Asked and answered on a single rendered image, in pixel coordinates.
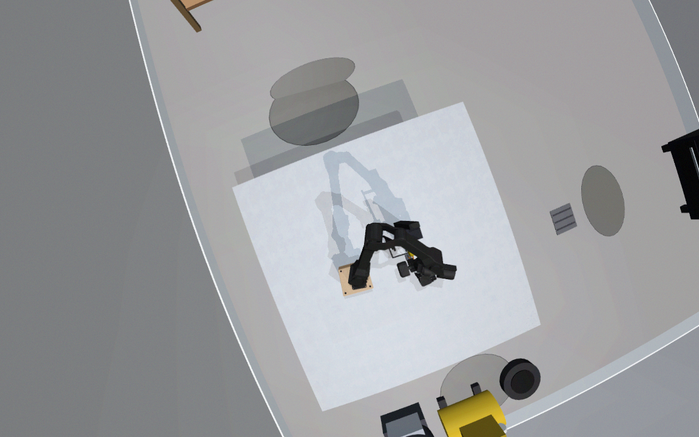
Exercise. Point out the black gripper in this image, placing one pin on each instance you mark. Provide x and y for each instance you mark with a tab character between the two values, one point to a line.
404	268

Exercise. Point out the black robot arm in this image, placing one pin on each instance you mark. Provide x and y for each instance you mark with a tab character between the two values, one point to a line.
431	258

